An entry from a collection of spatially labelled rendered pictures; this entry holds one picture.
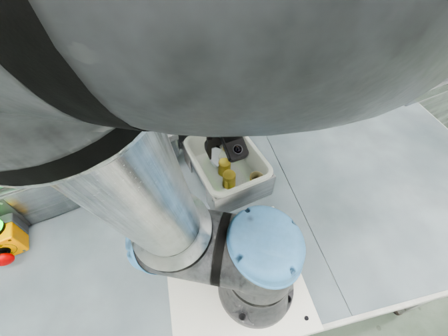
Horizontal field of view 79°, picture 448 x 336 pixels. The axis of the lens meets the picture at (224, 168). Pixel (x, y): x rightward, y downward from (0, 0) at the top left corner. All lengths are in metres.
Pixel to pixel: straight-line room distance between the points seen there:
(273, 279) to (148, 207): 0.23
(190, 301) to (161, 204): 0.40
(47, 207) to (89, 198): 0.60
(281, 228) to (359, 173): 0.50
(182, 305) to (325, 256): 0.34
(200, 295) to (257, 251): 0.25
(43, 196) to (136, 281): 0.29
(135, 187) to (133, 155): 0.03
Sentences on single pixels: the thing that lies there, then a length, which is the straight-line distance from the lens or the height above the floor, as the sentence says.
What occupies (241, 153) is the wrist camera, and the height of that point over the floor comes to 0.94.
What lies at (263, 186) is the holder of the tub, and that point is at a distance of 0.69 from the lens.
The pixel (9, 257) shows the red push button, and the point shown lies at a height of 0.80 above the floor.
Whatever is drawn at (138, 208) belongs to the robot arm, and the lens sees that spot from 0.21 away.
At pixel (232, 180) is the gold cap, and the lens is 0.70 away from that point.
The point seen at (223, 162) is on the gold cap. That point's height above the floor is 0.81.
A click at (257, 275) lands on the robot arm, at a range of 0.38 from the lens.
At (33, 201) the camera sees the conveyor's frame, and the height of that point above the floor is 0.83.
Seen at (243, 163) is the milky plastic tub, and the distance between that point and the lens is 0.78.
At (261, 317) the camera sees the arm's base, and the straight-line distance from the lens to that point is 0.55.
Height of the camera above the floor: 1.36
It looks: 50 degrees down
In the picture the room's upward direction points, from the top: straight up
